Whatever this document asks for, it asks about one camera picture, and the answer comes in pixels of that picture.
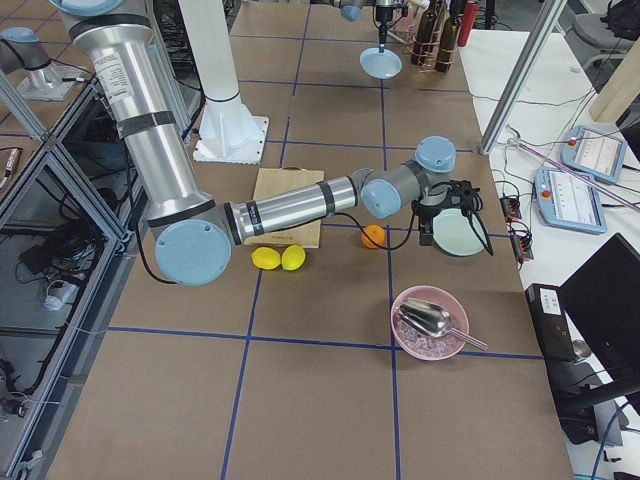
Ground orange mandarin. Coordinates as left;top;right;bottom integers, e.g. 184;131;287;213
360;224;386;249

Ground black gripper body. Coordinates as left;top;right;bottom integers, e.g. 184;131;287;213
374;0;395;25
411;180;481;220

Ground black computer monitor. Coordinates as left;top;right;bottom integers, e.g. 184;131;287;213
559;233;640;379

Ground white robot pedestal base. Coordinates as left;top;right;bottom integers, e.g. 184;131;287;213
179;0;269;165

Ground metal ice scoop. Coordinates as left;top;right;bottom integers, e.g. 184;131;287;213
399;298;488;351

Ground teach pendant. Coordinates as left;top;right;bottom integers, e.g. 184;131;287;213
534;166;607;235
561;126;628;184

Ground dark wine bottle lower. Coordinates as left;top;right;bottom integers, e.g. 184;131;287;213
410;0;438;65

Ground far teach pendant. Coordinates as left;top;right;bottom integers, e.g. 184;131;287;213
561;126;628;184

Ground copper wire wine rack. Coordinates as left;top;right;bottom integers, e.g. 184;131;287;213
410;1;460;73

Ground yellow lemon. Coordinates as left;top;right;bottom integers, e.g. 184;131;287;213
281;245;306;271
251;247;281;270

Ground lower yellow lemon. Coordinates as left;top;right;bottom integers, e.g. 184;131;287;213
251;247;281;270

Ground bamboo cutting board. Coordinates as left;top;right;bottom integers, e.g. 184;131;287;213
244;167;325;249

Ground light green plate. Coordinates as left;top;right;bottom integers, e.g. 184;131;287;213
433;209;486;257

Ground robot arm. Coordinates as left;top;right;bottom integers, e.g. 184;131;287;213
327;0;407;53
57;1;487;286

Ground clear fake ice cubes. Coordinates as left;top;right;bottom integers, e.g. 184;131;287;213
393;312;464;358

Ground light blue plate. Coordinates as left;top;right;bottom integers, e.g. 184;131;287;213
359;47;402;80

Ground upper yellow lemon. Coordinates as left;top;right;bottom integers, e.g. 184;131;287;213
281;245;306;271

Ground aluminium frame post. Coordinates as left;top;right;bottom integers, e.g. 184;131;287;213
479;0;567;155

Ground near teach pendant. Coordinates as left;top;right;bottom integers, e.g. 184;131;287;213
534;166;607;235

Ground pink bowl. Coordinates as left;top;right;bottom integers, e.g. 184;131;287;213
390;286;469;361

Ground black desktop box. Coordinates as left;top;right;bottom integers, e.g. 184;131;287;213
525;283;615;445

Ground dark wine bottle upper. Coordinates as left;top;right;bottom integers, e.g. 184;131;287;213
435;0;464;73

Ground dark wine bottle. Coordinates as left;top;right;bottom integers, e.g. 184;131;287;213
410;0;438;65
435;0;464;73

